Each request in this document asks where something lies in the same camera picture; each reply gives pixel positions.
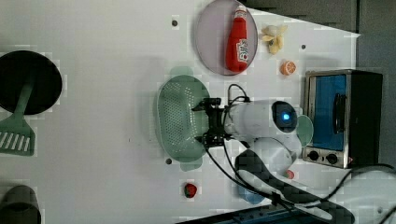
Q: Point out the silver toaster oven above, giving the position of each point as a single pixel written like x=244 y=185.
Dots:
x=345 y=109

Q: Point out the green plastic strainer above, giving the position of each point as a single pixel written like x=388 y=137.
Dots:
x=177 y=124

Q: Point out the red toy strawberry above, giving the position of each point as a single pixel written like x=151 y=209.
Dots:
x=190 y=190

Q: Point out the red ketchup bottle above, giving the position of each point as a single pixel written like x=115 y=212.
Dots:
x=237 y=45

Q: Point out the black round pan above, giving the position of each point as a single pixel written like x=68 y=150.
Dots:
x=16 y=67

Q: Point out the orange slice toy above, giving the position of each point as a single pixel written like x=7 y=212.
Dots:
x=288 y=68

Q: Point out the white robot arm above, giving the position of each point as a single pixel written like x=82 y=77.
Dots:
x=268 y=131

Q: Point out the grey cup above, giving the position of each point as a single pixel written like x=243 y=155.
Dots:
x=20 y=206

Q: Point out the mint green cup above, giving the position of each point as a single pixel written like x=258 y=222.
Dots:
x=305 y=130

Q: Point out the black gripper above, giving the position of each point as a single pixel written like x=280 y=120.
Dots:
x=216 y=134

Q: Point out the blue bowl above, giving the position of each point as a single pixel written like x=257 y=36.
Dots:
x=249 y=196

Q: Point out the small red toy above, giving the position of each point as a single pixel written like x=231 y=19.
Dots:
x=290 y=174

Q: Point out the green slotted spatula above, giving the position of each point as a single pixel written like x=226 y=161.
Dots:
x=17 y=137

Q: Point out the yellow toy banana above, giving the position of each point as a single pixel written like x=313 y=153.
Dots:
x=273 y=36

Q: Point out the grey round plate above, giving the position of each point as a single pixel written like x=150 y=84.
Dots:
x=212 y=31

